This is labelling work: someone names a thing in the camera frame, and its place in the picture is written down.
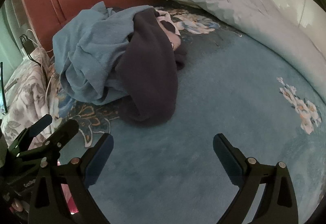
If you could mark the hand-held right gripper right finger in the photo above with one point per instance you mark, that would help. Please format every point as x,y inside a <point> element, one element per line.
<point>226,161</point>

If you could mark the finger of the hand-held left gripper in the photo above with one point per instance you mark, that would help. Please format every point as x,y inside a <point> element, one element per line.
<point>65,132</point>
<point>38,126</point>

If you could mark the light blue sweater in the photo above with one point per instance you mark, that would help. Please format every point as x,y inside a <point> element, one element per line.
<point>89,56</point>

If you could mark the pink cloth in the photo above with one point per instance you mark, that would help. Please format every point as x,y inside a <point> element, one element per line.
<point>70,201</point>

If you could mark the teal floral bed blanket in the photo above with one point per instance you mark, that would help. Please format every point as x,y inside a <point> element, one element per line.
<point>203,102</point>

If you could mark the grey floral white bedding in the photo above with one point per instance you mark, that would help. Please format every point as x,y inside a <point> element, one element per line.
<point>23,91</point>

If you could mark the dark grey garment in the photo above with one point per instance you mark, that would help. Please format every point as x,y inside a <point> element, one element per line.
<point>150,74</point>

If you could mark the pink white patterned garment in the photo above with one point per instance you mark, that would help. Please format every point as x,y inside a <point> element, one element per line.
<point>165,25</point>

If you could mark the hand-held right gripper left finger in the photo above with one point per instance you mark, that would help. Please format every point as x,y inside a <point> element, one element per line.
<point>100,163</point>

